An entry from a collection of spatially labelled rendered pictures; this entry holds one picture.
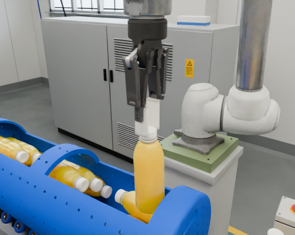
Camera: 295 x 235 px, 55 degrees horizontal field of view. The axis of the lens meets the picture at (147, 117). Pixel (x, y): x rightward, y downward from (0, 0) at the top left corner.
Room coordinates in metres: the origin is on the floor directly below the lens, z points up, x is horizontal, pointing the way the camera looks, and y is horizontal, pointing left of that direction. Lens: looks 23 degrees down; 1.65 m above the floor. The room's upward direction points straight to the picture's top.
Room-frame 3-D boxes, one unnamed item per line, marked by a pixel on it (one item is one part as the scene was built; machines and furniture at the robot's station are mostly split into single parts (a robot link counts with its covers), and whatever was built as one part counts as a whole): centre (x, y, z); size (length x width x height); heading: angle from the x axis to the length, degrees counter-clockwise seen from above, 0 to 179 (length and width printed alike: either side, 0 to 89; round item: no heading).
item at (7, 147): (0.90, 0.51, 1.15); 0.19 x 0.07 x 0.07; 56
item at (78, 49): (2.96, 0.23, 0.72); 2.15 x 0.54 x 1.45; 52
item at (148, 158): (0.56, 0.00, 1.28); 0.07 x 0.07 x 0.19
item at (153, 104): (0.58, -0.01, 1.42); 0.03 x 0.01 x 0.07; 56
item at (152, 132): (0.56, 0.00, 1.38); 0.04 x 0.04 x 0.02
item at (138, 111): (0.53, 0.02, 1.45); 0.03 x 0.01 x 0.05; 146
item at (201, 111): (1.17, -0.24, 1.21); 0.18 x 0.16 x 0.22; 68
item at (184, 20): (2.45, -0.38, 1.48); 0.24 x 0.12 x 0.08; 60
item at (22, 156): (0.84, 0.43, 1.15); 0.04 x 0.02 x 0.04; 146
